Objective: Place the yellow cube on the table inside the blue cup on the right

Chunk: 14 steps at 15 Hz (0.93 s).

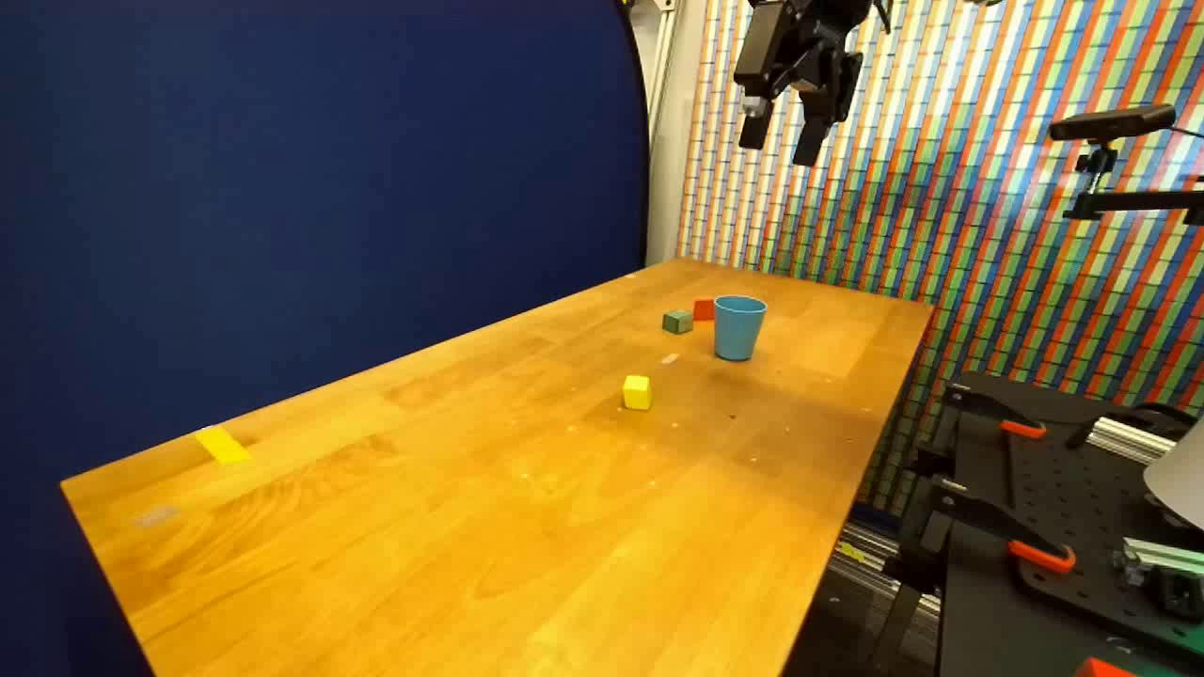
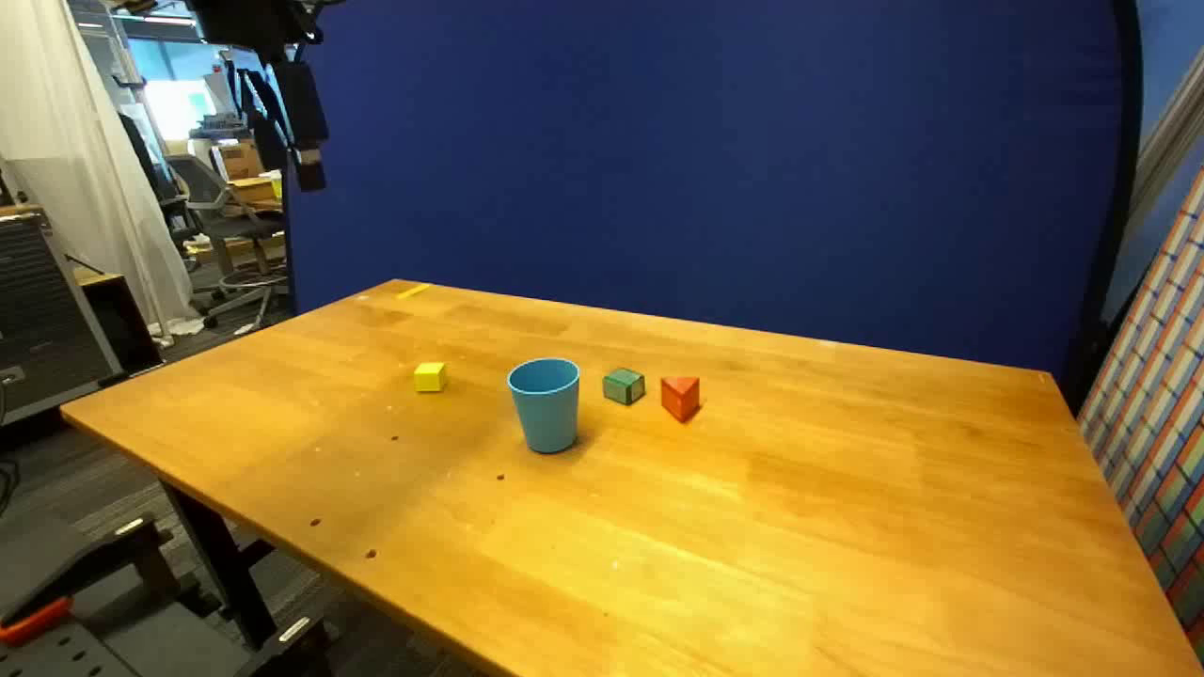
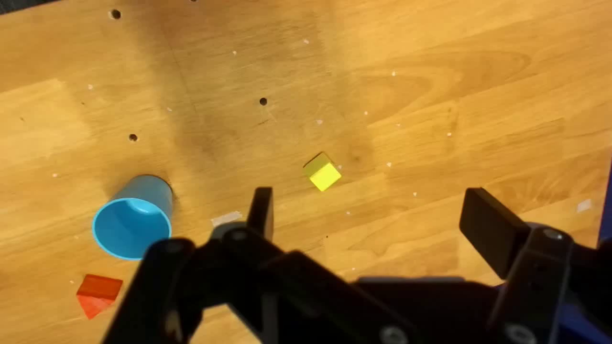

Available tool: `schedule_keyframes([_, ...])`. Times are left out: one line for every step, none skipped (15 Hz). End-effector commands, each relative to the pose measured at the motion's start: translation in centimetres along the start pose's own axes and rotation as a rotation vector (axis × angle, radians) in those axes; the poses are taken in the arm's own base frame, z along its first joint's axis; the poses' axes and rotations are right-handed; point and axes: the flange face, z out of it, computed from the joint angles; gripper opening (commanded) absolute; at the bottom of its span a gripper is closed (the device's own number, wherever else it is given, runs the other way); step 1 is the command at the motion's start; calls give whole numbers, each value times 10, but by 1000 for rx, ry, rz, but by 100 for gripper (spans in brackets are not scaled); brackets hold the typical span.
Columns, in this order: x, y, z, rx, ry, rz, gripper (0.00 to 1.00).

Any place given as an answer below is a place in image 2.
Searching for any small yellow cube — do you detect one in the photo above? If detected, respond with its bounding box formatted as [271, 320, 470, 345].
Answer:
[408, 359, 450, 398]

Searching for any small green cube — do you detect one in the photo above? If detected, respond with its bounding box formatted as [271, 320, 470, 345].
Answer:
[598, 366, 652, 409]

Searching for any blue plastic cup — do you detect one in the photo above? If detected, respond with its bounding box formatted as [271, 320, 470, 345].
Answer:
[505, 352, 585, 458]

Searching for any red triangular prism block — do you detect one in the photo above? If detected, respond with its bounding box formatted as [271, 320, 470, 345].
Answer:
[658, 373, 702, 425]

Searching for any blue fabric backdrop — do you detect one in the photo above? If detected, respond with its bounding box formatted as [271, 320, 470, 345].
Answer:
[281, 0, 1146, 394]

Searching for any office chair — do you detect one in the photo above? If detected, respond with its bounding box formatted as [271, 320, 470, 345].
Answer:
[165, 149, 292, 332]

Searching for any black hanging jacket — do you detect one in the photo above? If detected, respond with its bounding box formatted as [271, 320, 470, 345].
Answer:
[183, 0, 336, 194]

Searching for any black table leg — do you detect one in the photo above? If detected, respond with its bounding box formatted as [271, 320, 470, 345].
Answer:
[159, 477, 286, 650]

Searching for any black equipment cabinet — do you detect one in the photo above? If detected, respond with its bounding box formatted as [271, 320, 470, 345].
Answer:
[0, 203, 129, 429]

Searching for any white curtain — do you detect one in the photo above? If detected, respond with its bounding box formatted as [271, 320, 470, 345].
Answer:
[0, 0, 207, 345]

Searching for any multicoloured patterned wall panel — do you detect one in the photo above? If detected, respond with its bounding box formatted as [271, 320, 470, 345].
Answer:
[1074, 171, 1204, 660]

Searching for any red-handled clamp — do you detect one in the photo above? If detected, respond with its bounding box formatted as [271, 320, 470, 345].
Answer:
[0, 593, 75, 650]

